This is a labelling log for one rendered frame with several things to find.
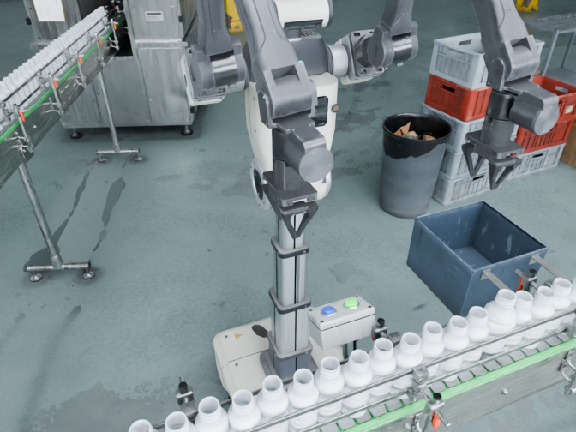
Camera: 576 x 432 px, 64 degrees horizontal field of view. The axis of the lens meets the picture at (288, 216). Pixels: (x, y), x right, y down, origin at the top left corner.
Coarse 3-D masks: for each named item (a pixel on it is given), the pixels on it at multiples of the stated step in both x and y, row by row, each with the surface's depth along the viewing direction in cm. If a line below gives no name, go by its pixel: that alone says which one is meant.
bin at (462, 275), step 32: (416, 224) 165; (448, 224) 174; (480, 224) 178; (512, 224) 163; (416, 256) 170; (448, 256) 152; (480, 256) 181; (512, 256) 166; (544, 256) 153; (448, 288) 155; (480, 288) 149; (512, 288) 156
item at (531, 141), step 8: (568, 120) 364; (552, 128) 362; (560, 128) 366; (568, 128) 370; (520, 136) 350; (528, 136) 355; (536, 136) 359; (544, 136) 364; (552, 136) 368; (560, 136) 372; (520, 144) 355; (528, 144) 359; (536, 144) 363; (544, 144) 369; (552, 144) 372; (528, 152) 364
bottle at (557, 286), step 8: (560, 280) 108; (552, 288) 107; (560, 288) 105; (568, 288) 105; (560, 296) 106; (552, 304) 107; (560, 304) 106; (568, 304) 107; (560, 312) 107; (560, 320) 109; (552, 328) 110
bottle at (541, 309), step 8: (544, 288) 105; (536, 296) 105; (544, 296) 102; (552, 296) 104; (536, 304) 105; (544, 304) 103; (536, 312) 104; (544, 312) 104; (552, 312) 104; (536, 320) 105; (536, 328) 106; (544, 328) 107; (528, 336) 108; (536, 336) 108; (520, 344) 111; (536, 344) 109
